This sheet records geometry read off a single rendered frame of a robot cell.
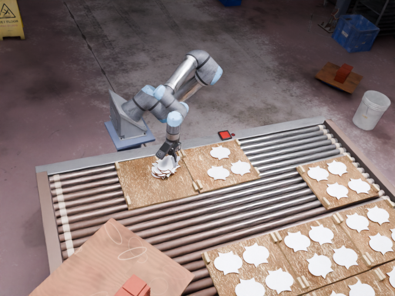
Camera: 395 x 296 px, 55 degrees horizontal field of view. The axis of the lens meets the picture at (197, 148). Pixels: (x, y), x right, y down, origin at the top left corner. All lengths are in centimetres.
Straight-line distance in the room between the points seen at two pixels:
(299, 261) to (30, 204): 219
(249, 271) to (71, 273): 84
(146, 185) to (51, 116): 211
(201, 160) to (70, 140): 178
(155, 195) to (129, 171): 24
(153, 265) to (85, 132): 233
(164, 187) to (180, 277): 61
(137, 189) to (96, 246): 48
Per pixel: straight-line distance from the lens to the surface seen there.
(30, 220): 331
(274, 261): 207
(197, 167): 235
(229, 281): 196
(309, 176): 252
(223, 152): 246
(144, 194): 218
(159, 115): 248
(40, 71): 480
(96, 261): 184
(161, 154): 209
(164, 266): 182
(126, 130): 252
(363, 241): 236
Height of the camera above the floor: 264
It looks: 44 degrees down
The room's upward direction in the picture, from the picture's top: 11 degrees clockwise
